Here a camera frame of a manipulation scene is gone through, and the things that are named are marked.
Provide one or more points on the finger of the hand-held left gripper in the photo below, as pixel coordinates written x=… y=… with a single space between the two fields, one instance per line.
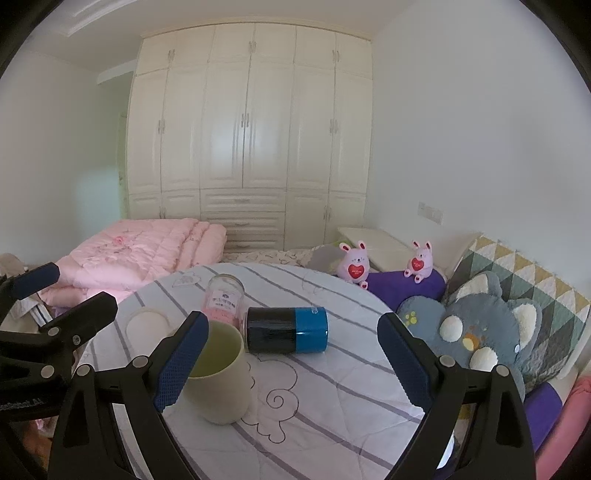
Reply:
x=87 y=314
x=37 y=279

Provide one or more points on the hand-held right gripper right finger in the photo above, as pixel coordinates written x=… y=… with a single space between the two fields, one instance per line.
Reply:
x=404 y=364

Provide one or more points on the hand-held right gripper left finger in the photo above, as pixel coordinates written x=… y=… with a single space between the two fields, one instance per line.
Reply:
x=182 y=364

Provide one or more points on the black and blue cup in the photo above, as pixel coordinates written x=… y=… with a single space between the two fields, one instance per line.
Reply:
x=277 y=330

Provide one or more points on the beige cup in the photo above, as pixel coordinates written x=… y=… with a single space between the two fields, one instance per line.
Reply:
x=221 y=392

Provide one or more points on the white round lid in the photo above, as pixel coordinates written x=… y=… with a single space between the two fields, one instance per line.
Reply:
x=145 y=325

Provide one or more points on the purple pillow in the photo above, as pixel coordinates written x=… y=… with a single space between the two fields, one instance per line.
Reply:
x=401 y=288

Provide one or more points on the pink quilt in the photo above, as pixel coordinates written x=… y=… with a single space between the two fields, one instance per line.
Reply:
x=138 y=254

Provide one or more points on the glass jar with pink label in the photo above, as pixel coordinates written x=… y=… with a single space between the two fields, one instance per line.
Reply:
x=224 y=295

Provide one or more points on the striped white tablecloth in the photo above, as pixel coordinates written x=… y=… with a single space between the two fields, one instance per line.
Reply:
x=323 y=392

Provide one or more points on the pink bunny plush toy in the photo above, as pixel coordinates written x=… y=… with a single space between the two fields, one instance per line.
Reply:
x=353 y=267
x=418 y=263

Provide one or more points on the grey cat-shaped cushion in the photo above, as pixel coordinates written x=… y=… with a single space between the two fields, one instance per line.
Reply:
x=498 y=323

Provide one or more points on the patterned bed sheet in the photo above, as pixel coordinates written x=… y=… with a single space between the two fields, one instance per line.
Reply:
x=258 y=256

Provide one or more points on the purple cushion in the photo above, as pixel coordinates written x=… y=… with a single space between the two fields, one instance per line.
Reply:
x=545 y=410

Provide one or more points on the triangle-patterned quilted cover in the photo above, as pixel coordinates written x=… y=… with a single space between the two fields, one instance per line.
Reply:
x=531 y=277

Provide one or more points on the pink cushion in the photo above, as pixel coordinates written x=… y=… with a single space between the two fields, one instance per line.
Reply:
x=570 y=424

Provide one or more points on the cream wardrobe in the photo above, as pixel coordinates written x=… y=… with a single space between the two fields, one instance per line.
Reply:
x=268 y=138

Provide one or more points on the white wall switch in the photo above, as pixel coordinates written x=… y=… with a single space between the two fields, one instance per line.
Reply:
x=429 y=211

